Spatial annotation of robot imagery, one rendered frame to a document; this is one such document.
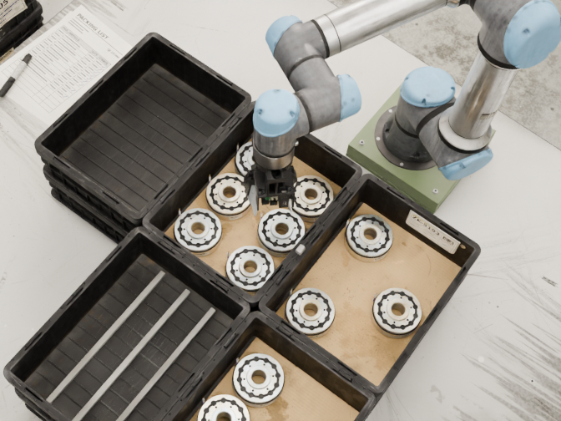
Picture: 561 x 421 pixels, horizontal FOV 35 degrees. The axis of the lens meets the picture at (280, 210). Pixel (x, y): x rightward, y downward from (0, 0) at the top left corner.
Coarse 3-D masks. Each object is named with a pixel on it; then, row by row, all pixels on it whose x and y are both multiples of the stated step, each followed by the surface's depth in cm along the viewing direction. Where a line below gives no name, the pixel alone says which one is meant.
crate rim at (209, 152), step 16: (320, 144) 197; (352, 176) 194; (176, 192) 190; (160, 208) 188; (144, 224) 186; (320, 224) 188; (304, 240) 188; (192, 256) 183; (288, 256) 184; (208, 272) 182; (240, 288) 180; (256, 304) 181
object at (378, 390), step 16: (368, 176) 194; (352, 192) 194; (336, 208) 190; (416, 208) 192; (464, 240) 189; (304, 256) 185; (288, 272) 184; (464, 272) 185; (272, 288) 181; (448, 288) 184; (432, 320) 180; (304, 336) 177; (416, 336) 178; (320, 352) 176; (368, 384) 173; (384, 384) 173
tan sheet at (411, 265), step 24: (384, 216) 201; (336, 240) 198; (408, 240) 199; (336, 264) 195; (360, 264) 196; (384, 264) 196; (408, 264) 196; (432, 264) 197; (456, 264) 197; (336, 288) 193; (360, 288) 193; (384, 288) 193; (408, 288) 194; (432, 288) 194; (312, 312) 190; (336, 312) 190; (360, 312) 191; (336, 336) 188; (360, 336) 188; (384, 336) 188; (408, 336) 189; (360, 360) 186; (384, 360) 186
